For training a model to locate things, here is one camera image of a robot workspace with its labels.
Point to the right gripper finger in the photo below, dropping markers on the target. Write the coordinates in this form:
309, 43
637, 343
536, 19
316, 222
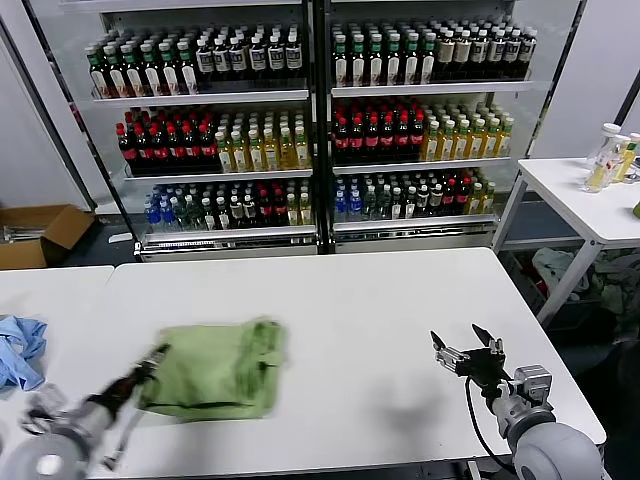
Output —
447, 357
487, 339

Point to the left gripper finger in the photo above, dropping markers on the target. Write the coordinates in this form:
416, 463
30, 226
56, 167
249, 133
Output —
154, 357
162, 361

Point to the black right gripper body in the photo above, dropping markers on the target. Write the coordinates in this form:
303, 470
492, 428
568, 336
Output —
482, 370

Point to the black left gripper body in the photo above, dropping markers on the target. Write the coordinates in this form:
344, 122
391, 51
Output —
122, 390

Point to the light green polo shirt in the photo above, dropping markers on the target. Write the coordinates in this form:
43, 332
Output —
215, 365

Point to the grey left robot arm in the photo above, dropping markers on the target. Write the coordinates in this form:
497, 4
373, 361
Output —
60, 445

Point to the dark mesh laundry crate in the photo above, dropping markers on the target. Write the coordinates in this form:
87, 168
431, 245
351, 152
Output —
530, 300

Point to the pale grey crumpled cloth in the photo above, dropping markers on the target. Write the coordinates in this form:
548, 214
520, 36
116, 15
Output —
554, 267

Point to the light blue crumpled cloth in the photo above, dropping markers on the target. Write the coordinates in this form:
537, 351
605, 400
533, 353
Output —
22, 350

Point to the glass beverage display cabinet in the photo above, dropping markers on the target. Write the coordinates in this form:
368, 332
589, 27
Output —
223, 251
414, 240

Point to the white paper scrap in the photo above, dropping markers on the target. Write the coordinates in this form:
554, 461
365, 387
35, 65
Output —
120, 238

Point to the white cabinet shelf board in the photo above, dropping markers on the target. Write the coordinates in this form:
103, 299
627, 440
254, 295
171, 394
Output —
223, 232
198, 96
414, 224
218, 175
424, 89
424, 167

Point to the grey green cloth pile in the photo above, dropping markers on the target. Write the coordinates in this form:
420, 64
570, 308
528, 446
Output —
617, 295

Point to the small yellow drink bottle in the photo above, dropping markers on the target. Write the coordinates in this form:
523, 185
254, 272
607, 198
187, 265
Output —
477, 201
291, 212
304, 212
490, 200

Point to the small blue water bottle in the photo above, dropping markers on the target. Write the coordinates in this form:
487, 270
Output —
355, 208
165, 219
341, 208
149, 217

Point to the small red cap cola bottle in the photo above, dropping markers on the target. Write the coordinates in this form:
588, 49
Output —
278, 212
450, 200
264, 212
464, 199

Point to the small clear green water bottle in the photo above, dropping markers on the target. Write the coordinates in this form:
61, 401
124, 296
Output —
370, 206
180, 217
193, 217
384, 206

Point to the small white cap dark bottle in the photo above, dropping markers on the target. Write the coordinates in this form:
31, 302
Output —
397, 205
250, 215
236, 215
411, 205
424, 204
437, 204
222, 216
207, 217

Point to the brown cardboard box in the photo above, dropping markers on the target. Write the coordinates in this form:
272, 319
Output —
59, 230

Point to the small white side table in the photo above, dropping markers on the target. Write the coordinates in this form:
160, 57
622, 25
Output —
565, 195

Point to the silver metal parts bundle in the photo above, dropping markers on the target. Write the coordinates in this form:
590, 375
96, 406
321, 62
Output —
24, 234

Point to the yellow tea drink bottle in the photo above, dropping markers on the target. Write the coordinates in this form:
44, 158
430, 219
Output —
505, 143
463, 146
224, 157
239, 156
432, 148
286, 154
270, 155
477, 145
301, 152
492, 144
255, 156
448, 147

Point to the clear bottle with yellow liquid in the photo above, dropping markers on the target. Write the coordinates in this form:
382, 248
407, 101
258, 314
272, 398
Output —
597, 177

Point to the green-cap yellow juice bottle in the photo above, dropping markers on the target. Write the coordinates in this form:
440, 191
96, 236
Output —
627, 165

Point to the tall clear white-cap bottle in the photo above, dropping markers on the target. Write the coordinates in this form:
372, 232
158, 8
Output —
611, 131

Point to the white cap beige label bottle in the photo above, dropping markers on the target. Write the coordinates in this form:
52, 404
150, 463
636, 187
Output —
463, 57
446, 58

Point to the green cap dark tea bottle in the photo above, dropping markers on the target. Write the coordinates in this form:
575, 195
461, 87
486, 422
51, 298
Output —
428, 61
412, 62
151, 74
116, 75
169, 73
358, 63
394, 62
187, 72
133, 75
341, 63
376, 63
98, 75

